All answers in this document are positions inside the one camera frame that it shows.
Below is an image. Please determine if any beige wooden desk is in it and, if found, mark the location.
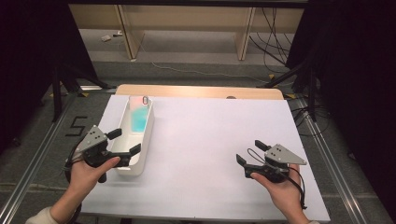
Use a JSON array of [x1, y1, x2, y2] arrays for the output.
[[68, 3, 304, 62]]

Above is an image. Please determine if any black curtain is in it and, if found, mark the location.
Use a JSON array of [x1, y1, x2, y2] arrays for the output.
[[286, 6, 396, 216], [0, 3, 98, 150]]

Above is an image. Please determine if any person's right hand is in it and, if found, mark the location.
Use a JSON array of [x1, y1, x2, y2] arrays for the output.
[[250, 164, 310, 222]]

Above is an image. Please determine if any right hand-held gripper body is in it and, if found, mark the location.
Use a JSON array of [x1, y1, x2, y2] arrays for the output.
[[245, 143, 307, 184]]

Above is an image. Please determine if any iridescent blue phone case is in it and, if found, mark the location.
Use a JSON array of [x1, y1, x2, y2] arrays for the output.
[[129, 95, 150, 133]]

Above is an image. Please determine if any person's left hand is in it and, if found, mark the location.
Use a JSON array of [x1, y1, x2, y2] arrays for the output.
[[66, 156, 121, 200]]

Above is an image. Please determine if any metal floor rail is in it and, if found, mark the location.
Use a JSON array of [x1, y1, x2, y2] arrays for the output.
[[293, 96, 372, 224], [0, 92, 78, 224]]

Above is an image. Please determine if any black metal stand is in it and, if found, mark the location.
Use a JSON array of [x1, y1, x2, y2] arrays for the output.
[[256, 60, 318, 122], [49, 66, 110, 122]]

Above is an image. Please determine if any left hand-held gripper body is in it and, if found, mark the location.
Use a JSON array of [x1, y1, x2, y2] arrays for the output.
[[74, 125, 122, 184]]

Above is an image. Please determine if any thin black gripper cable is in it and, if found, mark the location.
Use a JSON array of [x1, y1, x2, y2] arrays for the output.
[[287, 166, 308, 210]]

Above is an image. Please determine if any thin black wrist strap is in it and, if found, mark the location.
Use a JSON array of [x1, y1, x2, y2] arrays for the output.
[[247, 147, 267, 165]]

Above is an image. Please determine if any black floor cable bundle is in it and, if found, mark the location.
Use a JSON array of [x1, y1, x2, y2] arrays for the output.
[[292, 104, 332, 138]]

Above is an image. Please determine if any white plastic basket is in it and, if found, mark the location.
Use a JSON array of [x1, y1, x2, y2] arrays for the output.
[[111, 95, 156, 177]]

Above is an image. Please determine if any white board sheet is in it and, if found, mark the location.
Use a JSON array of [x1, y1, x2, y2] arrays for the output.
[[78, 94, 331, 222]]

